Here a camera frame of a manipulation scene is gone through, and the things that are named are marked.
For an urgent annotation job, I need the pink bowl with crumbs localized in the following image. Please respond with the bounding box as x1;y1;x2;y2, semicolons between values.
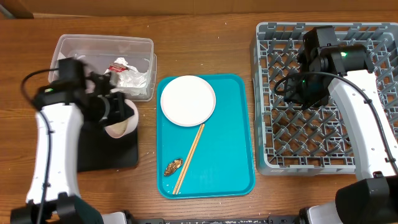
105;100;139;139

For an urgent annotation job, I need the red snack wrapper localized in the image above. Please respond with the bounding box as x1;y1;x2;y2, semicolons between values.
108;63;129;73

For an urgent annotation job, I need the wooden chopstick left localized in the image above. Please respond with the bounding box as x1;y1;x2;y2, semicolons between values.
172;123;205;195

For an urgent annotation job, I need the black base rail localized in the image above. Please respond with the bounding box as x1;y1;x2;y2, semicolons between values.
132;215;297;224

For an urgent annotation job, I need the black tray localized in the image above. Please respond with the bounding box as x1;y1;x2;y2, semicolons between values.
77;122;139;172

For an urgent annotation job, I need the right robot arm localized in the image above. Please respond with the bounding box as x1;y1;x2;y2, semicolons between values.
282;44;397;223

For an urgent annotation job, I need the clear plastic bin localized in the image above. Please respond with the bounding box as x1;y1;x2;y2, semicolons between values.
50;34;157;101

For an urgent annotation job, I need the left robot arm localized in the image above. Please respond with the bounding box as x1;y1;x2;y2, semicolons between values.
10;80;134;223

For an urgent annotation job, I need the grey dish rack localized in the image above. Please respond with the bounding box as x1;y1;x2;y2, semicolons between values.
250;22;397;176

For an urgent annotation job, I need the wooden chopstick right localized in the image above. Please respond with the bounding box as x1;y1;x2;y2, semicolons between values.
174;124;206;195

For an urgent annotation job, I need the teal plastic tray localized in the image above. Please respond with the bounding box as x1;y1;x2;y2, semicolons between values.
156;74;256;199

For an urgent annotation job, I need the brown food scrap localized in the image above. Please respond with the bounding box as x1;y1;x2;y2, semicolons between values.
164;158;183;177

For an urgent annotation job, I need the large white plate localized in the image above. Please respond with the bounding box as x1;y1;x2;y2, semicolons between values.
160;75;216;127

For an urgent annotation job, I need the white napkin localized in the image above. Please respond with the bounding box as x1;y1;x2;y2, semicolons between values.
105;57;150;96

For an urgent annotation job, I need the wooden chopstick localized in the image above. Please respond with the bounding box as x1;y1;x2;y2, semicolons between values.
172;123;205;195
174;124;206;195

